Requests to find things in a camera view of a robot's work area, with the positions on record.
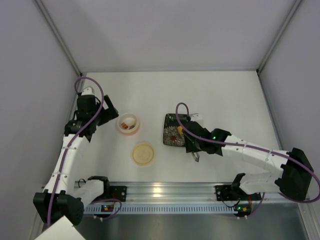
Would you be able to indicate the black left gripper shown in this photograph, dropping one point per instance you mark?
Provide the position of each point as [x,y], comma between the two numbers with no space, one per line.
[107,109]

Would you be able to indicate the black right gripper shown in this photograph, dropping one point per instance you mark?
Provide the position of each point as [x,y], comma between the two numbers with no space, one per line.
[189,141]

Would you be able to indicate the stainless steel tongs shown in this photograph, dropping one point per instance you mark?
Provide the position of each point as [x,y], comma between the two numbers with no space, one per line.
[196,156]

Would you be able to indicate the yellow round biscuit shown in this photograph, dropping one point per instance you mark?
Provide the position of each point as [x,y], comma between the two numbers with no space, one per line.
[180,129]

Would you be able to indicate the striped bacon food piece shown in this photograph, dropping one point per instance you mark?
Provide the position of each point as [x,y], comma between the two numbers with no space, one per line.
[125,126]

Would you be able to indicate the white oval food piece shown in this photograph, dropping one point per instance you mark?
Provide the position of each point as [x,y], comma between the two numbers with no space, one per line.
[130,121]

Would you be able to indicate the cream round lunch box lid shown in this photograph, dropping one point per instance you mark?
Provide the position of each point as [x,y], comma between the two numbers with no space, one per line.
[143,154]

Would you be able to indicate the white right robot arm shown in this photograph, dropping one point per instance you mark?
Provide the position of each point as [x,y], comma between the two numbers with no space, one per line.
[286,172]

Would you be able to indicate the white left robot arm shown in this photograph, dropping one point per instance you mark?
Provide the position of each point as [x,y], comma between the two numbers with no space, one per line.
[60,198]

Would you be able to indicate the cream round lunch bowl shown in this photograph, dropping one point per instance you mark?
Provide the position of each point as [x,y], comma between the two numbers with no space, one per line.
[130,130]

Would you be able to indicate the white box corner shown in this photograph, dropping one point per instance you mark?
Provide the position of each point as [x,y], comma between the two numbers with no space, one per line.
[63,229]

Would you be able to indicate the black floral rectangular plate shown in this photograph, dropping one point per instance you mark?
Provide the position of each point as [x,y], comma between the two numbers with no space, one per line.
[171,136]

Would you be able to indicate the right small circuit board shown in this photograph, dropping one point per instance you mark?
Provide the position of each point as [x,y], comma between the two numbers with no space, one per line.
[242,211]

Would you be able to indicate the small circuit board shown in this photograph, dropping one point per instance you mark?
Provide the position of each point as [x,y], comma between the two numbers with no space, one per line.
[107,208]
[242,211]

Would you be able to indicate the left small circuit board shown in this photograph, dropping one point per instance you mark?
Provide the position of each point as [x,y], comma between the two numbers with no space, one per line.
[107,208]

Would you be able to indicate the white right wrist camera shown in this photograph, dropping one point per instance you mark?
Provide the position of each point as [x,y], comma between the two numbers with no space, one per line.
[196,117]

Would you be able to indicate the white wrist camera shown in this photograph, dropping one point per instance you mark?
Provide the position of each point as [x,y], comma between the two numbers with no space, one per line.
[196,117]
[87,91]

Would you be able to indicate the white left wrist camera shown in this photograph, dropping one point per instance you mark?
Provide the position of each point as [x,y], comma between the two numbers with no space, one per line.
[87,91]

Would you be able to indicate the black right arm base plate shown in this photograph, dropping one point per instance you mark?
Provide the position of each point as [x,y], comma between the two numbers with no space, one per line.
[225,192]

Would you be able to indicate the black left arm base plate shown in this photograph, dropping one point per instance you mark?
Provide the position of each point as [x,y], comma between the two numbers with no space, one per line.
[118,192]

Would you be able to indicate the aluminium mounting rail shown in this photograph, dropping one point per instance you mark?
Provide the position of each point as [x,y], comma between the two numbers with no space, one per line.
[170,192]

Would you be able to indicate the grey slotted cable duct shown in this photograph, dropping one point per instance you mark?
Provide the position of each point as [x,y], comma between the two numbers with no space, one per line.
[143,209]

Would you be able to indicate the left aluminium frame post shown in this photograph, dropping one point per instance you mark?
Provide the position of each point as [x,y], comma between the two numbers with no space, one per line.
[39,4]

